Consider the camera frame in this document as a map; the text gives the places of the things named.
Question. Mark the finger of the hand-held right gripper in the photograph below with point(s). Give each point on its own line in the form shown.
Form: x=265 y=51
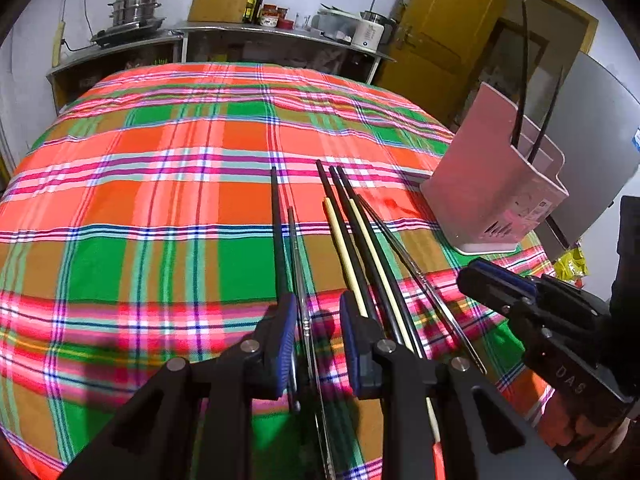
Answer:
x=505 y=274
x=487 y=290

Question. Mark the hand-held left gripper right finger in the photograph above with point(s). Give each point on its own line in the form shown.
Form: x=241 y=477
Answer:
x=348 y=345

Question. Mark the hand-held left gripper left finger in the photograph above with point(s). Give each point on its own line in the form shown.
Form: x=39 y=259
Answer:
x=287 y=340

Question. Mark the cream wooden chopstick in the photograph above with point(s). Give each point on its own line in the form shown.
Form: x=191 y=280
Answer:
x=372 y=255
x=340 y=245

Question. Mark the pink utensil holder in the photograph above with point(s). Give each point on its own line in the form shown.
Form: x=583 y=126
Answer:
x=480 y=180

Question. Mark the yellow snack packet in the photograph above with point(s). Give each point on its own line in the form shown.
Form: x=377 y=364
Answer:
x=572 y=265

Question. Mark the plaid tablecloth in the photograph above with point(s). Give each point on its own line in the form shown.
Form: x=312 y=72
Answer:
x=165 y=185

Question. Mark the yellow wooden door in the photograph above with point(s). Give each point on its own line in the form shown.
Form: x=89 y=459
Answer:
x=445 y=35

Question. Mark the white electric kettle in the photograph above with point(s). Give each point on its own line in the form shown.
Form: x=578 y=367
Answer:
x=370 y=35

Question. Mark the metal kitchen counter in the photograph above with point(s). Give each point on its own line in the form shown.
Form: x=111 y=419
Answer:
x=280 y=42

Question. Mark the red lid jar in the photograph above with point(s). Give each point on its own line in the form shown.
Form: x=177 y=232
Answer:
x=269 y=17
x=286 y=20

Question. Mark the dark glass bottle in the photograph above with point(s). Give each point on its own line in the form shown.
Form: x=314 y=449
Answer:
x=260 y=7

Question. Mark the yellow oil bottle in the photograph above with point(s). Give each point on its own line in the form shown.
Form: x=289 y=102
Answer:
x=249 y=7

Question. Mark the black stove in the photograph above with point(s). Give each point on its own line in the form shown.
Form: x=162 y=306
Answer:
x=125 y=34

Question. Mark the steel steamer pot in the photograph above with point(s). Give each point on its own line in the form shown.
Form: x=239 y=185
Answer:
x=136 y=7

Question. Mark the yellowed power strip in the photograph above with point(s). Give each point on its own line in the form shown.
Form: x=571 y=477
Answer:
x=60 y=42

